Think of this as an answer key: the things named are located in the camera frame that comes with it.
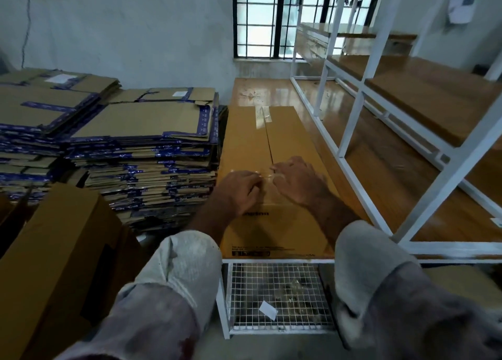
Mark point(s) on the white metal shelf rack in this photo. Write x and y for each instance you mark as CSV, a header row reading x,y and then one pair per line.
x,y
451,173

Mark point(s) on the person's light grey shirt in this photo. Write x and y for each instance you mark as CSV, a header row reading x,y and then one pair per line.
x,y
172,293

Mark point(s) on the wooden table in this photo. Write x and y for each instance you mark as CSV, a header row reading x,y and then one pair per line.
x,y
251,89

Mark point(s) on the person's left forearm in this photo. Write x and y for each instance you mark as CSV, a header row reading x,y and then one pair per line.
x,y
210,224

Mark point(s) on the person's left hand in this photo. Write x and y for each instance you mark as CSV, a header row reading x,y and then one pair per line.
x,y
235,195

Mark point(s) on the person's right hand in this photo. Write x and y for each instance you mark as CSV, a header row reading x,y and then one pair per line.
x,y
302,182

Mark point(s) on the white wall device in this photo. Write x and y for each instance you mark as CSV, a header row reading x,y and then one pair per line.
x,y
463,3

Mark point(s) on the assembled boxes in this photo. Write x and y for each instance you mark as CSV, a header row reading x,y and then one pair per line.
x,y
12,215

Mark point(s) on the crumpled tape scraps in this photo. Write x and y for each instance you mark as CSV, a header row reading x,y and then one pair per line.
x,y
286,293

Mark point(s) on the white paper tag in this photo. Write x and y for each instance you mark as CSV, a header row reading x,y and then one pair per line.
x,y
268,309

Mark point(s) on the stack of cardboard boxes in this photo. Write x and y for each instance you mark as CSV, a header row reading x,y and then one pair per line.
x,y
39,97
141,119

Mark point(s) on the black framed window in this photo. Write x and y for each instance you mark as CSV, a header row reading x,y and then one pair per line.
x,y
259,18

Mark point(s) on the person's right forearm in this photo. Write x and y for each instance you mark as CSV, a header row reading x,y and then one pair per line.
x,y
337,215

